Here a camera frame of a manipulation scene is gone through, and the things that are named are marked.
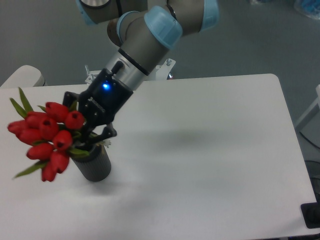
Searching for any red tulip bouquet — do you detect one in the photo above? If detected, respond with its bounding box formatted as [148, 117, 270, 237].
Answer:
[7, 87, 98, 182]

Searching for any white furniture leg right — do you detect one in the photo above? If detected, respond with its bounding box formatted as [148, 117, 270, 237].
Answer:
[294, 85, 320, 133]

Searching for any dark grey ribbed vase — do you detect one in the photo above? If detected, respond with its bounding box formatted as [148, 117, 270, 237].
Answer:
[71, 144, 112, 182]

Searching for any white chair armrest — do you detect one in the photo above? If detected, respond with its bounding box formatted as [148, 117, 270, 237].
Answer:
[0, 65, 48, 89]

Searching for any white metal base frame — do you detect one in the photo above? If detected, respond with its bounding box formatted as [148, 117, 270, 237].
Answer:
[85, 58, 176, 85]

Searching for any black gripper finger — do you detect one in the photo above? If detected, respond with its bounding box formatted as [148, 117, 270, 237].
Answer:
[80, 123, 117, 145]
[62, 91, 79, 108]

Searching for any blue plastic bag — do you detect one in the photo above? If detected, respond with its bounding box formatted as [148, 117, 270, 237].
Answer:
[294, 0, 320, 20]

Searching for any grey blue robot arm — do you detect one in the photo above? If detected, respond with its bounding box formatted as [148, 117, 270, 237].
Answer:
[63, 0, 220, 150]

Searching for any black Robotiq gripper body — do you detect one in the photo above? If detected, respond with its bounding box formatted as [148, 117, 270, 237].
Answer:
[78, 68, 133, 128]

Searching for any black device at table edge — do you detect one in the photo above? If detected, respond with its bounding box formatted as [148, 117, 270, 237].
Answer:
[300, 202, 320, 229]

